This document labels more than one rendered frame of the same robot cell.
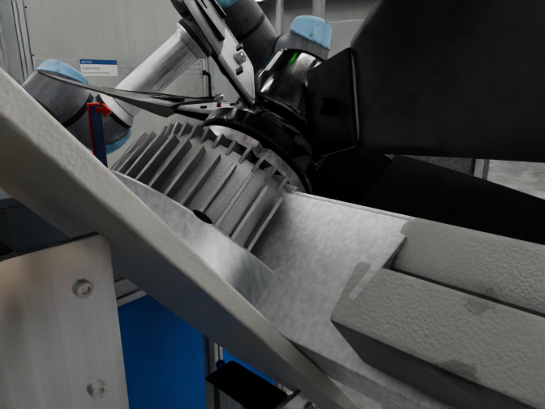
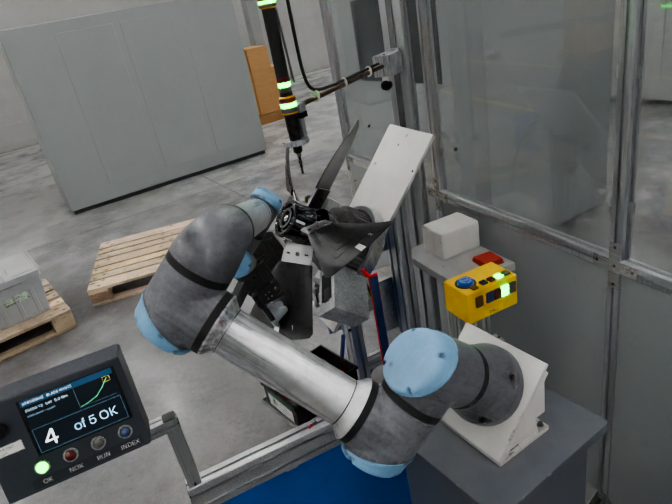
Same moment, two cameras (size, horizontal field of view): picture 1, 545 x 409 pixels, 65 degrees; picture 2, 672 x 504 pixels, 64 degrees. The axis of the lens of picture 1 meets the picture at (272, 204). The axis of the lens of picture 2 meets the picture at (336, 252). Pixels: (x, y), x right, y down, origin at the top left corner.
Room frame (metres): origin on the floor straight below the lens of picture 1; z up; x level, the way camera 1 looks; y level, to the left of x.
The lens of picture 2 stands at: (1.81, 0.78, 1.79)
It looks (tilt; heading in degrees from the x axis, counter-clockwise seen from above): 25 degrees down; 208
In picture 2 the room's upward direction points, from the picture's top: 11 degrees counter-clockwise
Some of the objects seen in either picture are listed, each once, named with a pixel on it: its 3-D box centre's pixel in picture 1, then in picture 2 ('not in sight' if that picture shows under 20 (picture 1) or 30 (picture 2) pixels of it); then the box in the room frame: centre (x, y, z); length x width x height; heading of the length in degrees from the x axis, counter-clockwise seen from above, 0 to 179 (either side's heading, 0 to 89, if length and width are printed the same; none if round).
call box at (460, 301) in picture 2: not in sight; (480, 294); (0.58, 0.53, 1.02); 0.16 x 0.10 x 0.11; 139
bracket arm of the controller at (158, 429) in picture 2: not in sight; (122, 443); (1.27, -0.08, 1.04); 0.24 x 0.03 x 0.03; 139
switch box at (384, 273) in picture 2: not in sight; (394, 295); (0.16, 0.11, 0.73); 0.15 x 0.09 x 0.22; 139
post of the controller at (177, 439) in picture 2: not in sight; (182, 450); (1.20, -0.02, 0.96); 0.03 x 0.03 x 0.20; 49
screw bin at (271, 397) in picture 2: not in sight; (311, 384); (0.82, 0.10, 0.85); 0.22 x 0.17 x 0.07; 153
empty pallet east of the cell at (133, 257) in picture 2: not in sight; (169, 252); (-1.30, -2.46, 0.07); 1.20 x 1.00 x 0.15; 130
